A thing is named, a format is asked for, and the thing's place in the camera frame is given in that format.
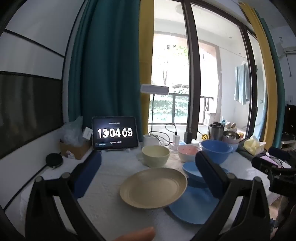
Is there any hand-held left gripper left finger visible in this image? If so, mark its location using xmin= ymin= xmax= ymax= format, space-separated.
xmin=25 ymin=151 xmax=107 ymax=241

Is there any beige plate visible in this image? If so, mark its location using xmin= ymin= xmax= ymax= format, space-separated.
xmin=120 ymin=168 xmax=188 ymax=209

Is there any steel tumbler with black lid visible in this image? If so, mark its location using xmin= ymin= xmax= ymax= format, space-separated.
xmin=209 ymin=122 xmax=224 ymax=141

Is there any balcony railing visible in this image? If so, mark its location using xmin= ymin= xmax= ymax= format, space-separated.
xmin=152 ymin=92 xmax=213 ymax=126

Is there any yellow curtain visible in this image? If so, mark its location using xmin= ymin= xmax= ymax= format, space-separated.
xmin=138 ymin=0 xmax=155 ymax=140
xmin=239 ymin=0 xmax=279 ymax=149

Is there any clear plastic bag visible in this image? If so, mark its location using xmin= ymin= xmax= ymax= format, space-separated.
xmin=61 ymin=115 xmax=85 ymax=145

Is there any teal curtain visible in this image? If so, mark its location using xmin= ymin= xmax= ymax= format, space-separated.
xmin=68 ymin=0 xmax=142 ymax=131
xmin=253 ymin=8 xmax=286 ymax=144

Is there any black charger cable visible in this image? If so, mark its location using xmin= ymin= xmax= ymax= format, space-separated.
xmin=187 ymin=127 xmax=204 ymax=140
xmin=148 ymin=123 xmax=178 ymax=138

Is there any white air conditioner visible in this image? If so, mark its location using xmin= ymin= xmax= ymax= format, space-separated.
xmin=276 ymin=43 xmax=296 ymax=55

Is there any white textured tablecloth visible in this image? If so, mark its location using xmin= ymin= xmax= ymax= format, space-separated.
xmin=20 ymin=143 xmax=292 ymax=241

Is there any black round pouch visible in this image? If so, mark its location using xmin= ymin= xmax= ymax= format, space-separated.
xmin=45 ymin=153 xmax=63 ymax=169

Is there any person's left hand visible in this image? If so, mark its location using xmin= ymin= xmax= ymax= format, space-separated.
xmin=114 ymin=226 xmax=155 ymax=241

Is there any yellow tissue pack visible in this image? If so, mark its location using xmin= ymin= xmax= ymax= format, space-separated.
xmin=243 ymin=135 xmax=266 ymax=156

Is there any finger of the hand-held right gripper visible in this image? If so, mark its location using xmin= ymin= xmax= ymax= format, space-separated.
xmin=251 ymin=156 xmax=282 ymax=174
xmin=268 ymin=146 xmax=291 ymax=161

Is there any small blue plate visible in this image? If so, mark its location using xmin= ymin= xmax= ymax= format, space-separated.
xmin=182 ymin=161 xmax=229 ymax=189

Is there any small white box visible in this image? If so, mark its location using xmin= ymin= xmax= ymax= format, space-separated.
xmin=83 ymin=126 xmax=93 ymax=141

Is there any grey cloth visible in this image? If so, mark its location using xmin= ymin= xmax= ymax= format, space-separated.
xmin=237 ymin=139 xmax=271 ymax=163

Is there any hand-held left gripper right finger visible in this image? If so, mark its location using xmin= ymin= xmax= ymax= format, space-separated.
xmin=192 ymin=150 xmax=271 ymax=241

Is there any dark window frame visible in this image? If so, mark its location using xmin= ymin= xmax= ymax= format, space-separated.
xmin=181 ymin=0 xmax=217 ymax=140

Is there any white power strip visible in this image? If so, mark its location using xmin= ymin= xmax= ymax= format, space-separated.
xmin=159 ymin=139 xmax=202 ymax=149

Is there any tablet with clock display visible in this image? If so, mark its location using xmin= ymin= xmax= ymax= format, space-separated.
xmin=92 ymin=116 xmax=139 ymax=152

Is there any steel bowl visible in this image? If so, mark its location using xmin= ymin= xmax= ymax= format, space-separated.
xmin=223 ymin=131 xmax=241 ymax=140

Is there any large blue bowl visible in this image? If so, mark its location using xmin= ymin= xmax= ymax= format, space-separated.
xmin=200 ymin=139 xmax=234 ymax=165

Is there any cardboard box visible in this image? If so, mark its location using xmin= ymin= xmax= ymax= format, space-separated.
xmin=59 ymin=138 xmax=92 ymax=160

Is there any white desk lamp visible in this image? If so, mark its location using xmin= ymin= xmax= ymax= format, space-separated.
xmin=140 ymin=84 xmax=170 ymax=147

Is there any light blue hanging towel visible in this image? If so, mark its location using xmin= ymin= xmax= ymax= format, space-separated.
xmin=234 ymin=62 xmax=251 ymax=105

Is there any pink seed-print bowl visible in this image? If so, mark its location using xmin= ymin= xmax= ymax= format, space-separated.
xmin=177 ymin=144 xmax=201 ymax=163

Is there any black television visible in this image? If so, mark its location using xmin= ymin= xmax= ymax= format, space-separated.
xmin=281 ymin=104 xmax=296 ymax=141

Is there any large blue plate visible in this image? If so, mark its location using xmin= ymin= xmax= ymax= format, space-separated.
xmin=168 ymin=183 xmax=221 ymax=225

